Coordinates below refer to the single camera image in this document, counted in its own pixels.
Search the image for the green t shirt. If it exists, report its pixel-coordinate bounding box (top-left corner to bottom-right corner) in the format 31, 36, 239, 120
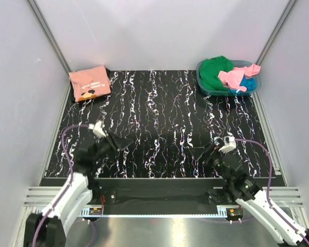
199, 56, 234, 92

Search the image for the right orange connector box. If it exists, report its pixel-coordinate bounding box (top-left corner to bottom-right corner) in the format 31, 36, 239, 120
228, 208, 244, 217

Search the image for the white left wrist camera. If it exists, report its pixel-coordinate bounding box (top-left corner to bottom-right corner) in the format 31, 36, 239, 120
88, 120, 108, 138

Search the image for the purple cable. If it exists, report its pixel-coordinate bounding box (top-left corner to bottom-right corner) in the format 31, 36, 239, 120
203, 138, 309, 247
30, 123, 98, 247

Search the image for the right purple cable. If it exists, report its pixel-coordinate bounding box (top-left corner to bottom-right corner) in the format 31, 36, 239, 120
203, 138, 309, 247

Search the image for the bright pink t shirt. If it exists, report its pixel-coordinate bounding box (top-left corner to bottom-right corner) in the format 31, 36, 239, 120
218, 64, 261, 92

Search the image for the left orange connector box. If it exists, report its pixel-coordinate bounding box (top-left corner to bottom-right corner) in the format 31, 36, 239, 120
89, 207, 102, 215

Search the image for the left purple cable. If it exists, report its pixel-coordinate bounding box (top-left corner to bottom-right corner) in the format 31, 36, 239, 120
30, 123, 98, 247

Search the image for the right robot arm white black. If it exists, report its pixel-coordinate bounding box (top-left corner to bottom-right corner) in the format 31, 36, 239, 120
197, 143, 309, 246

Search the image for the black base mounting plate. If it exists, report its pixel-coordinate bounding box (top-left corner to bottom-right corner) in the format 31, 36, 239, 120
96, 178, 238, 217

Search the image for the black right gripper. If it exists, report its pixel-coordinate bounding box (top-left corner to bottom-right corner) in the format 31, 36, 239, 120
188, 142, 232, 183

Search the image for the orange connector box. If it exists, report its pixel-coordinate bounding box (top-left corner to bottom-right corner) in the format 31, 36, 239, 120
89, 207, 102, 215
228, 208, 244, 217

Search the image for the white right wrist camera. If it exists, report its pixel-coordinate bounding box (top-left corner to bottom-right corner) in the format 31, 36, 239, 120
214, 135, 236, 154

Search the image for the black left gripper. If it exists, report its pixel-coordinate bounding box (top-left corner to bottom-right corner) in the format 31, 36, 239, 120
92, 131, 133, 163

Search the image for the blue t shirt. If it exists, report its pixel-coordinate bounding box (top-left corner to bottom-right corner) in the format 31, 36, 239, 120
229, 76, 256, 94

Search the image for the blue plastic laundry basket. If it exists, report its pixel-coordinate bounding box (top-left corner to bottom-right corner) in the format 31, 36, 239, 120
196, 61, 261, 97

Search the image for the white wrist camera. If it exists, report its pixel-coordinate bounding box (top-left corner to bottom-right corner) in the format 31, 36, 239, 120
214, 135, 236, 154
88, 120, 108, 138

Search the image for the dusty pink t shirt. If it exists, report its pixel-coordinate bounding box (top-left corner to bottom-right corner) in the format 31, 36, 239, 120
68, 65, 111, 103

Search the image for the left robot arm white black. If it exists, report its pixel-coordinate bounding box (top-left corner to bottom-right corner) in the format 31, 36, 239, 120
23, 132, 133, 246

